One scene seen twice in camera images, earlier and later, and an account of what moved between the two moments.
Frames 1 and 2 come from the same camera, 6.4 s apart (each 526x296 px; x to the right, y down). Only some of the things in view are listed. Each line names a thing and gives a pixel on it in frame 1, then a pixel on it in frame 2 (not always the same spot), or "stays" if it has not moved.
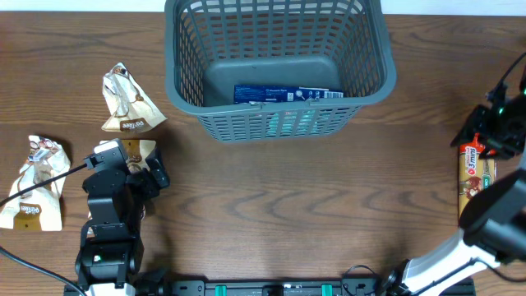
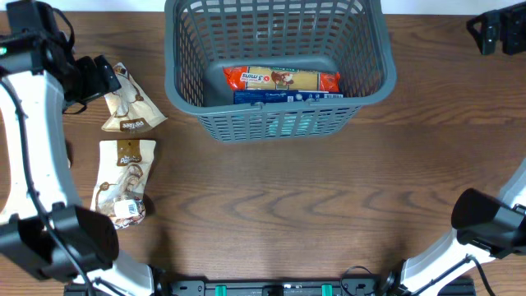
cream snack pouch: (132, 109) stays
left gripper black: (162, 178) → (95, 82)
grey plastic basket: (212, 45) stays
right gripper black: (477, 122) → (515, 18)
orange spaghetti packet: (475, 173) → (280, 78)
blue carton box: (264, 93) stays
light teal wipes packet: (292, 123) stays
